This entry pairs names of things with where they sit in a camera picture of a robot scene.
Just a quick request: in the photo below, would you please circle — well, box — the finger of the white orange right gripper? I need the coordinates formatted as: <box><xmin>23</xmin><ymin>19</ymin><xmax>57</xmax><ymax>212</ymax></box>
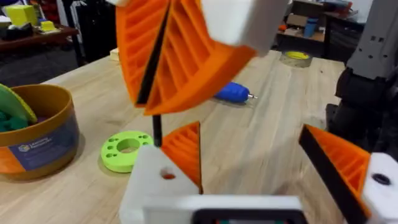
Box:
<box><xmin>105</xmin><ymin>0</ymin><xmax>171</xmax><ymax>107</ymax></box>
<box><xmin>143</xmin><ymin>0</ymin><xmax>290</xmax><ymax>116</ymax></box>

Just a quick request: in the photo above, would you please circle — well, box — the white orange left gripper left finger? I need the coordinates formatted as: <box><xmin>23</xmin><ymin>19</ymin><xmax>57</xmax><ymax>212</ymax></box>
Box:
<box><xmin>119</xmin><ymin>121</ymin><xmax>203</xmax><ymax>224</ymax></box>

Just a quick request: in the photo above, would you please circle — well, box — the white orange left gripper right finger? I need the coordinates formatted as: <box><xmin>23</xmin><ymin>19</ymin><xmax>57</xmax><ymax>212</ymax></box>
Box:
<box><xmin>298</xmin><ymin>123</ymin><xmax>398</xmax><ymax>224</ymax></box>

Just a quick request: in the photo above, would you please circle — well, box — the black screw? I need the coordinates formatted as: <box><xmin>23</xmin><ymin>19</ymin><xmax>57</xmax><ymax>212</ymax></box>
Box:
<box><xmin>152</xmin><ymin>114</ymin><xmax>164</xmax><ymax>148</ymax></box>

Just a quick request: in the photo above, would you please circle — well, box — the blue electric screwdriver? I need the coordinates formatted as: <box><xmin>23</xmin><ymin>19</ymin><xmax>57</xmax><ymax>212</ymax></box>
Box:
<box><xmin>213</xmin><ymin>81</ymin><xmax>259</xmax><ymax>105</ymax></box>

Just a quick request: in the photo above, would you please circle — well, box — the pale wooden block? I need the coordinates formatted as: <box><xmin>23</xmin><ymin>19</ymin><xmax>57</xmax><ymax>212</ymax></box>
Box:
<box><xmin>109</xmin><ymin>47</ymin><xmax>121</xmax><ymax>62</ymax></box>

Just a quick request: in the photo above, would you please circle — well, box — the green disc with holes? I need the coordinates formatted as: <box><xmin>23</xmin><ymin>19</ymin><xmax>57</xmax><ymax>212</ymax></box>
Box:
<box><xmin>100</xmin><ymin>130</ymin><xmax>155</xmax><ymax>174</ymax></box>

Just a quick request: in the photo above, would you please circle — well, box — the small yellow block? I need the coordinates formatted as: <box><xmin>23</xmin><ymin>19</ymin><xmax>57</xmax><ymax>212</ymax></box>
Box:
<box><xmin>40</xmin><ymin>20</ymin><xmax>57</xmax><ymax>32</ymax></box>

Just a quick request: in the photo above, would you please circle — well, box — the dark wooden side table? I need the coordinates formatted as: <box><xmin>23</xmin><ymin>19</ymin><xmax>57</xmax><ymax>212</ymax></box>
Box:
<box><xmin>0</xmin><ymin>24</ymin><xmax>79</xmax><ymax>53</ymax></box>

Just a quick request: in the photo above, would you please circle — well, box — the tape roll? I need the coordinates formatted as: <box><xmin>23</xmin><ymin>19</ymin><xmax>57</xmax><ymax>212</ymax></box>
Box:
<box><xmin>279</xmin><ymin>50</ymin><xmax>313</xmax><ymax>69</ymax></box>

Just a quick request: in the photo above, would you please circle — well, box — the cardboard box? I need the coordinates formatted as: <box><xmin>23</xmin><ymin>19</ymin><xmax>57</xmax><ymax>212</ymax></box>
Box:
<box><xmin>285</xmin><ymin>13</ymin><xmax>309</xmax><ymax>28</ymax></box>

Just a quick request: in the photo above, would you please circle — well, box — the large yellow box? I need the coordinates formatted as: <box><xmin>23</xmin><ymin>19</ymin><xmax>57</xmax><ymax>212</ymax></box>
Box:
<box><xmin>4</xmin><ymin>4</ymin><xmax>39</xmax><ymax>27</ymax></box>

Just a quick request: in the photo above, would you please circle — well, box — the blue cup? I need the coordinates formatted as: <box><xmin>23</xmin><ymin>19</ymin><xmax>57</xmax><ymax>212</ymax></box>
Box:
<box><xmin>303</xmin><ymin>17</ymin><xmax>320</xmax><ymax>39</ymax></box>

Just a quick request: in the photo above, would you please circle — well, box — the brown toy tub with toys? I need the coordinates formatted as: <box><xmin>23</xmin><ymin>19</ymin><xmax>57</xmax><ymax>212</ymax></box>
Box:
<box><xmin>0</xmin><ymin>82</ymin><xmax>80</xmax><ymax>182</ymax></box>

